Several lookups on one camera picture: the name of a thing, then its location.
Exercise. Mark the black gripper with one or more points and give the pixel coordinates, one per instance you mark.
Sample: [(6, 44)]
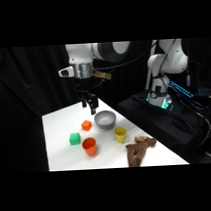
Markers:
[(85, 88)]

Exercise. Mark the brown plush deer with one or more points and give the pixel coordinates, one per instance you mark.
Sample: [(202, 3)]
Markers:
[(138, 151)]

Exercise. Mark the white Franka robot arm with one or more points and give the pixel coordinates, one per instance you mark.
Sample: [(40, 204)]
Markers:
[(164, 62)]

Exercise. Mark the grey bowl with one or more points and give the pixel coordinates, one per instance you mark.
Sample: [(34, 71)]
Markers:
[(105, 119)]

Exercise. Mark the orange cube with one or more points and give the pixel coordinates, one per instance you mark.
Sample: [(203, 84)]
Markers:
[(86, 125)]

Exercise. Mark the green cube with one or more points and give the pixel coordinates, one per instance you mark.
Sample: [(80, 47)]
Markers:
[(75, 138)]

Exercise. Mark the orange plastic cup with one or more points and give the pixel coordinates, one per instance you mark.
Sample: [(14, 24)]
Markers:
[(90, 147)]

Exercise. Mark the yellow plastic cup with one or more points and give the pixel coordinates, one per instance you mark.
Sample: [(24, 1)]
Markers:
[(120, 134)]

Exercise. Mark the black curtain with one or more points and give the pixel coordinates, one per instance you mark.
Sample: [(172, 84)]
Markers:
[(26, 97)]

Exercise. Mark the black robot stand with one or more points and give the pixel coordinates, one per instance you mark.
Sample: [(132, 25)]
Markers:
[(168, 127)]

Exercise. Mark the blue lit controller box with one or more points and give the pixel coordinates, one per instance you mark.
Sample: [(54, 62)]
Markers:
[(181, 88)]

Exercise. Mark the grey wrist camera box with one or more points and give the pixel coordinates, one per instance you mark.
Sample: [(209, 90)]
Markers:
[(65, 72)]

